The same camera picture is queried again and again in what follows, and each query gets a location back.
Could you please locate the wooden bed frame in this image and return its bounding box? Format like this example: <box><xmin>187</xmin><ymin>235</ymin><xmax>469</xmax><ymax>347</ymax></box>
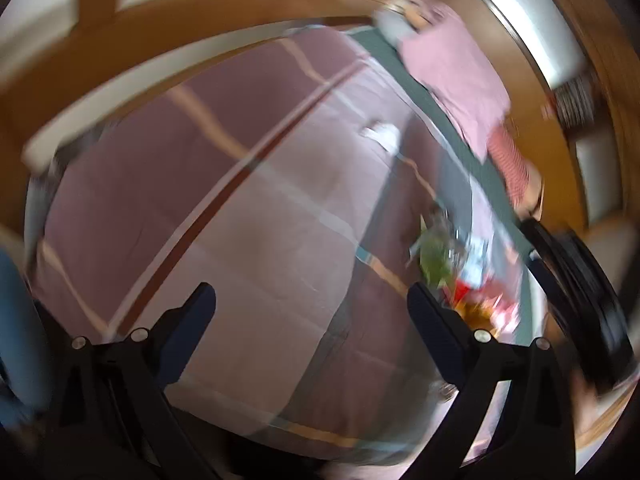
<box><xmin>1</xmin><ymin>0</ymin><xmax>387</xmax><ymax>233</ymax></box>

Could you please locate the grey bolster pillow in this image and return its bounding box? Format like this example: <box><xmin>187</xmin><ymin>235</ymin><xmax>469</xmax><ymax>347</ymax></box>
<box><xmin>373</xmin><ymin>8</ymin><xmax>416</xmax><ymax>50</ymax></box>

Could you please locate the white crumpled tissue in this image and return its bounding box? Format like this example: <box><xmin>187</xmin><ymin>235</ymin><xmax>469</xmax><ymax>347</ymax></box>
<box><xmin>360</xmin><ymin>122</ymin><xmax>400</xmax><ymax>156</ymax></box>

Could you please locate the red packet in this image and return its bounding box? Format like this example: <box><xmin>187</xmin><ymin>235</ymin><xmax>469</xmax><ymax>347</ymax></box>
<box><xmin>451</xmin><ymin>280</ymin><xmax>485</xmax><ymax>310</ymax></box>

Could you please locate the gold foil snack bag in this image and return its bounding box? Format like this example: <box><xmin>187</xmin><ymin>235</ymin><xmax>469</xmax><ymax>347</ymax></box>
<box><xmin>456</xmin><ymin>302</ymin><xmax>520</xmax><ymax>338</ymax></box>

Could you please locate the blue jeans leg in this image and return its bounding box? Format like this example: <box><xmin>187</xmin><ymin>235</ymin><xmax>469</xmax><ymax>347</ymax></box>
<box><xmin>1</xmin><ymin>250</ymin><xmax>53</xmax><ymax>412</ymax></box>

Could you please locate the wooden wardrobe cabinet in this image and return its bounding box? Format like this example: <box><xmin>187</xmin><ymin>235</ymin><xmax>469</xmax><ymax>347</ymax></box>
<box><xmin>444</xmin><ymin>0</ymin><xmax>639</xmax><ymax>232</ymax></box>

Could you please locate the green bed sheet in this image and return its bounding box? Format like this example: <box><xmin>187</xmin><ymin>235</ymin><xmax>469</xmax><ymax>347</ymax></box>
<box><xmin>349</xmin><ymin>27</ymin><xmax>540</xmax><ymax>344</ymax></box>

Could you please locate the red white striped plush doll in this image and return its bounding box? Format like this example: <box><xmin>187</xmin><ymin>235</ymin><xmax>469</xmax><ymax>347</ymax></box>
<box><xmin>487</xmin><ymin>125</ymin><xmax>544</xmax><ymax>220</ymax></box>

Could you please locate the pink pillow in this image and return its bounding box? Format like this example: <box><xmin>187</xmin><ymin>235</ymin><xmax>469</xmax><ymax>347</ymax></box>
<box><xmin>399</xmin><ymin>3</ymin><xmax>511</xmax><ymax>162</ymax></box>

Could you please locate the plaid pink purple duvet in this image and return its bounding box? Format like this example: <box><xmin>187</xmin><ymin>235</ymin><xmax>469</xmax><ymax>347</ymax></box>
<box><xmin>29</xmin><ymin>27</ymin><xmax>501</xmax><ymax>461</ymax></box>

